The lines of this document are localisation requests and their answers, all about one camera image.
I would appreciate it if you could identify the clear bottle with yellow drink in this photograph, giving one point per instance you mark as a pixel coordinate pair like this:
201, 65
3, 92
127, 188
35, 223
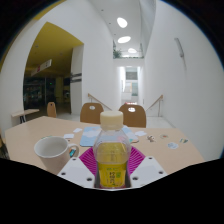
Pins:
111, 161

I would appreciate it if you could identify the group of wooden chairs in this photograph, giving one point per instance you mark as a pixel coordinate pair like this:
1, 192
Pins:
91, 115

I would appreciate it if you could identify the small brown figure sticker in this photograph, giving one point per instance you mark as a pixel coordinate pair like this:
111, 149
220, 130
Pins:
151, 138

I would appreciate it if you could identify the small white card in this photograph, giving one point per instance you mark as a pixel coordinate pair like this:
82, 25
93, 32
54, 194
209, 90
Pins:
140, 133

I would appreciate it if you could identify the dark wall sign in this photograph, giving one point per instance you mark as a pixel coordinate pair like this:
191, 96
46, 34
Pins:
76, 77

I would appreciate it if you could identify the wooden bench with metal legs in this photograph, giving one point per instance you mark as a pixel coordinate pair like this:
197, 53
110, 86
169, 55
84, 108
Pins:
25, 112

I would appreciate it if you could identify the white ceramic mug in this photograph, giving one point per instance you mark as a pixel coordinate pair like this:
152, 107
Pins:
53, 156

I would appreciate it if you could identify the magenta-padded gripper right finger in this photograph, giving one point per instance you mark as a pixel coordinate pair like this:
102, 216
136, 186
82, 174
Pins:
148, 170

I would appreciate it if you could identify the group of oval ceiling lights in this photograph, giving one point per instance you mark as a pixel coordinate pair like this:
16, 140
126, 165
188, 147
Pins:
122, 22

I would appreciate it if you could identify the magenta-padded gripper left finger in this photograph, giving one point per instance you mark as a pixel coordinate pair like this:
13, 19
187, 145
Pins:
75, 170

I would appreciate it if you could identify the small round white sticker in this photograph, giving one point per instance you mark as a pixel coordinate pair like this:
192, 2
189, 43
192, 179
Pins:
172, 145

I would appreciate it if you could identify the small round pale sticker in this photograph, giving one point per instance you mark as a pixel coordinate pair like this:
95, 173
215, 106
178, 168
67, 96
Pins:
163, 136

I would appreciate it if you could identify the wooden stair handrail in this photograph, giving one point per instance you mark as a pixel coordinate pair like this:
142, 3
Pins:
96, 99
156, 101

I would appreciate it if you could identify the green balcony plant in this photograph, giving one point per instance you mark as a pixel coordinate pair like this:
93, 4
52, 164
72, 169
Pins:
117, 53

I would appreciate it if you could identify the dark display shelf unit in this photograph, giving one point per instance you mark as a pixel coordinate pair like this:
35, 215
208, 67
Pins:
36, 93

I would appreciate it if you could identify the hanging white red sign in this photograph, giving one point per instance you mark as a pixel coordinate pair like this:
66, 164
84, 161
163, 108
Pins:
43, 66

